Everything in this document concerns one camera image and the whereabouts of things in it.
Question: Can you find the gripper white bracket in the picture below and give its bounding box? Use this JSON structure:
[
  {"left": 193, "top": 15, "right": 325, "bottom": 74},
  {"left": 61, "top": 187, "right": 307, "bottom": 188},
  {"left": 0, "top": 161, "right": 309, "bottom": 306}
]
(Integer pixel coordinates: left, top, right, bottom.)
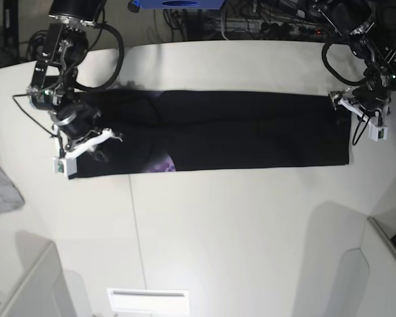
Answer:
[
  {"left": 51, "top": 104, "right": 124, "bottom": 161},
  {"left": 329, "top": 85, "right": 391, "bottom": 127}
]

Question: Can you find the black T-shirt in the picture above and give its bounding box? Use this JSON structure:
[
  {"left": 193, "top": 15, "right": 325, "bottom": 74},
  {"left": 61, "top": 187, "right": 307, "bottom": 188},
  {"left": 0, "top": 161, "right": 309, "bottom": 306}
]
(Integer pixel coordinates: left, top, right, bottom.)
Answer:
[{"left": 76, "top": 89, "right": 351, "bottom": 178}]

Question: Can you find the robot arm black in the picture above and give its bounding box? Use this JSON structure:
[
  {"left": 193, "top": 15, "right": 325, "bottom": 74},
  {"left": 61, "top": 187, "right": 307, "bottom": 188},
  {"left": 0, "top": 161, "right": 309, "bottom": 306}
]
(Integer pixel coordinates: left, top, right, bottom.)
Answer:
[
  {"left": 313, "top": 1, "right": 396, "bottom": 127},
  {"left": 26, "top": 1, "right": 125, "bottom": 159}
]

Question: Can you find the blue plastic bin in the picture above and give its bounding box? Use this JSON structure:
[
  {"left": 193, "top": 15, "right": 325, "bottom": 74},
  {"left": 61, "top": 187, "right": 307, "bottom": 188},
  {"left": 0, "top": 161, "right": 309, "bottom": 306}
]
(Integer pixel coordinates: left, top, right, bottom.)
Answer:
[{"left": 139, "top": 0, "right": 224, "bottom": 9}]

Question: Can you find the black equipment rack left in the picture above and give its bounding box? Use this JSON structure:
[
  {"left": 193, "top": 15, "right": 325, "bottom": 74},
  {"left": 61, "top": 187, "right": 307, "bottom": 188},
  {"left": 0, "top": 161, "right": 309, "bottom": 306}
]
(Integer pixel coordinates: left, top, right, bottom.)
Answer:
[{"left": 3, "top": 0, "right": 19, "bottom": 52}]

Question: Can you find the white bin right front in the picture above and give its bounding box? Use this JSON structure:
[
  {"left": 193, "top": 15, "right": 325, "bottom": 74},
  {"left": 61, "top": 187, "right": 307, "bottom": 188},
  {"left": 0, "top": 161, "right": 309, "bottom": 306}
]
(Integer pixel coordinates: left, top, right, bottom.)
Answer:
[{"left": 336, "top": 216, "right": 396, "bottom": 317}]

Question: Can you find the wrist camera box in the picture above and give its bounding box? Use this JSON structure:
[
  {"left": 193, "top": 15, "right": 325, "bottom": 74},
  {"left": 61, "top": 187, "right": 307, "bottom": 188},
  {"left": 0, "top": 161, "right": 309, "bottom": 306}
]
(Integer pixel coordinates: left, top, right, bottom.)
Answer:
[
  {"left": 368, "top": 123, "right": 388, "bottom": 142},
  {"left": 53, "top": 157, "right": 77, "bottom": 179}
]

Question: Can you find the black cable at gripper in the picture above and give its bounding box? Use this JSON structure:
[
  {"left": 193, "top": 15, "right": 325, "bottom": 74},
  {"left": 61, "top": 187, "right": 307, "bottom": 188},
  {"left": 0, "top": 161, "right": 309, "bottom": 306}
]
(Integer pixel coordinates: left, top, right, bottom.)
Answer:
[{"left": 351, "top": 110, "right": 382, "bottom": 147}]

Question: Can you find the coiled black cables left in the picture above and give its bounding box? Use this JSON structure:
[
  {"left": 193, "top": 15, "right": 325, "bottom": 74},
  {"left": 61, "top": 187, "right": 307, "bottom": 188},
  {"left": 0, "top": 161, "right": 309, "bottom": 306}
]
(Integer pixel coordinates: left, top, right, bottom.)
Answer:
[{"left": 24, "top": 30, "right": 50, "bottom": 62}]

